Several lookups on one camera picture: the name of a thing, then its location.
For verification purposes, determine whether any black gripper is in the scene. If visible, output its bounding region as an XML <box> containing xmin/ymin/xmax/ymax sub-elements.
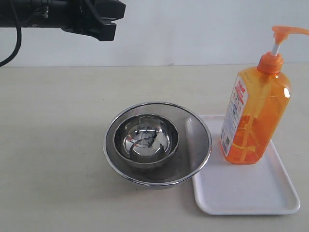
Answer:
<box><xmin>43</xmin><ymin>0</ymin><xmax>126</xmax><ymax>42</ymax></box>

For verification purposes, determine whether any stainless steel mesh strainer bowl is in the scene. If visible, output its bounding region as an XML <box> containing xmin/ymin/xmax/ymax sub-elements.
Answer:
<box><xmin>103</xmin><ymin>101</ymin><xmax>212</xmax><ymax>189</ymax></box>

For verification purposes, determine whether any orange pump soap bottle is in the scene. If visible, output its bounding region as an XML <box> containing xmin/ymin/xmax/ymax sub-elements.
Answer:
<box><xmin>220</xmin><ymin>26</ymin><xmax>309</xmax><ymax>164</ymax></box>

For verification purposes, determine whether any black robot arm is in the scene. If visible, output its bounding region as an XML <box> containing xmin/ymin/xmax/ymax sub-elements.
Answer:
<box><xmin>0</xmin><ymin>0</ymin><xmax>126</xmax><ymax>41</ymax></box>

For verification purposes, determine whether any small stainless steel bowl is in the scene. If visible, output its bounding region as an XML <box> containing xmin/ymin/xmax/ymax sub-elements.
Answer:
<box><xmin>113</xmin><ymin>114</ymin><xmax>179</xmax><ymax>170</ymax></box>

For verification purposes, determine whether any white plastic tray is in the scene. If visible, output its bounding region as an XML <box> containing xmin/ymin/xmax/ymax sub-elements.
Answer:
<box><xmin>193</xmin><ymin>115</ymin><xmax>300</xmax><ymax>215</ymax></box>

